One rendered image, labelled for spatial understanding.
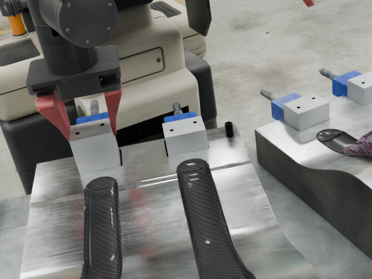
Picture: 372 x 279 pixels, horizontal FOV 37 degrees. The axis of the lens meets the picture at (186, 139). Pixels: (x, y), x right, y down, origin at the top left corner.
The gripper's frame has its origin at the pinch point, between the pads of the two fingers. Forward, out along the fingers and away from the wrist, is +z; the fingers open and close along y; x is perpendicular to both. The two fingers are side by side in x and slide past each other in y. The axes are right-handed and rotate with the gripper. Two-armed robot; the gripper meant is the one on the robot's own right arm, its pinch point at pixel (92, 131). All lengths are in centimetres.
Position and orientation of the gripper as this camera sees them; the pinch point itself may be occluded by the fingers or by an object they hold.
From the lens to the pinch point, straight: 67.7
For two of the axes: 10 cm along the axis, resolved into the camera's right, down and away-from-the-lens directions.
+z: 1.4, 8.2, 5.5
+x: -1.5, -5.3, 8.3
